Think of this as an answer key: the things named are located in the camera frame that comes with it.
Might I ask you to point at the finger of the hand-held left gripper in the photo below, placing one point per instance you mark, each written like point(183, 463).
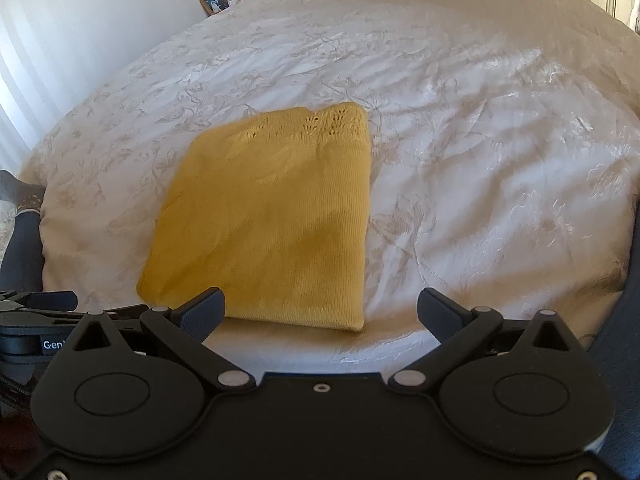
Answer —
point(45, 300)

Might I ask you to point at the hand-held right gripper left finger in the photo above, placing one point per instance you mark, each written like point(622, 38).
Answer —
point(204, 312)

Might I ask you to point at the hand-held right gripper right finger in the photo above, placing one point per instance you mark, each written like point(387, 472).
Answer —
point(436, 312)

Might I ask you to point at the yellow knit sweater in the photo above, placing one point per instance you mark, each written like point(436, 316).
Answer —
point(270, 220)

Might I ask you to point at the person's leg in jeans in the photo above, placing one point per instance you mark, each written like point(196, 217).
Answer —
point(617, 360)
point(22, 240)

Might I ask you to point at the white floral bedspread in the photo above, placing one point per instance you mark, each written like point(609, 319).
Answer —
point(500, 160)

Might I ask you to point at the wooden picture frame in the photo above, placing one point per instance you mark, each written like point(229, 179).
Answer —
point(214, 3)

